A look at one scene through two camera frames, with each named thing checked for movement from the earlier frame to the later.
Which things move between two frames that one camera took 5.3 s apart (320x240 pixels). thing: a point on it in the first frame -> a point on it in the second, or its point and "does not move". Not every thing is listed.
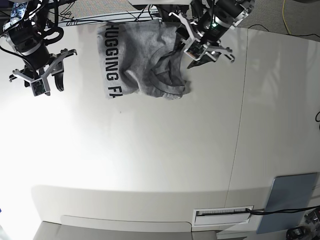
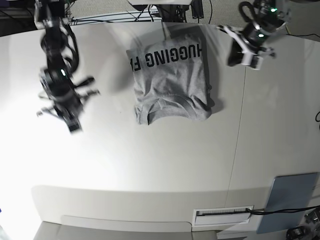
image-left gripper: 40,64 -> 67,104
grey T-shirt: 145,56 -> 172,80
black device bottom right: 296,233 does not move
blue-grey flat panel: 287,191 does not move
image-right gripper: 209,30 -> 250,41
